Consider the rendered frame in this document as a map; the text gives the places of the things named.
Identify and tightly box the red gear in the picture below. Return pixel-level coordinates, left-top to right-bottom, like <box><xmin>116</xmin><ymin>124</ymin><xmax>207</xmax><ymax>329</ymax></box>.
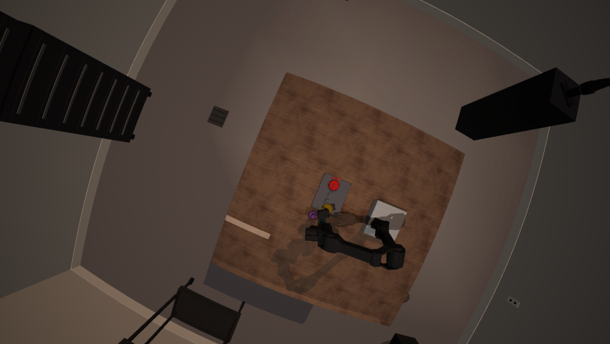
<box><xmin>329</xmin><ymin>180</ymin><xmax>340</xmax><ymax>191</ymax></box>

